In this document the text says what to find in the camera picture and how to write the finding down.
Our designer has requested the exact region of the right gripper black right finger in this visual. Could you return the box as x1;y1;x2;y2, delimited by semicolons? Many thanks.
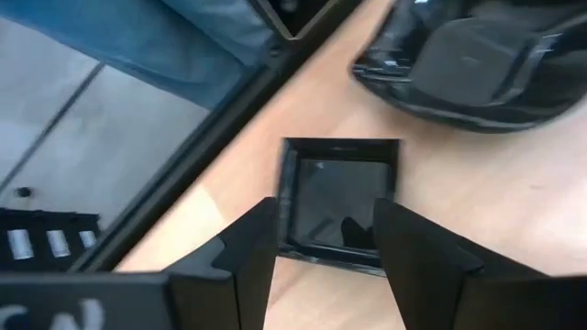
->
373;197;547;330

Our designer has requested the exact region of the black bracket with silver slots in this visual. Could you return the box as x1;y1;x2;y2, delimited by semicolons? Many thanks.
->
0;207;101;272

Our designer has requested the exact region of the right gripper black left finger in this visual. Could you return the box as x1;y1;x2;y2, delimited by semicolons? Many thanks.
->
164;196;279;330

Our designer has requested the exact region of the black aluminium frame rail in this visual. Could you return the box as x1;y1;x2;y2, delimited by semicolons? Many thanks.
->
68;0;368;275

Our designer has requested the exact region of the black frame bracket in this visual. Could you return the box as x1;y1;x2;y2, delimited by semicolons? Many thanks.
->
249;0;363;43

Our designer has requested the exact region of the oval black plate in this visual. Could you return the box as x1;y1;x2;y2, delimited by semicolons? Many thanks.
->
350;0;587;135

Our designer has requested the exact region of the small square black plate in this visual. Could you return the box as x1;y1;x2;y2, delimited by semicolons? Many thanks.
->
276;136;401;278

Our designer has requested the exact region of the person's leg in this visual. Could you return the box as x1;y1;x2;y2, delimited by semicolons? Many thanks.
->
0;0;276;111

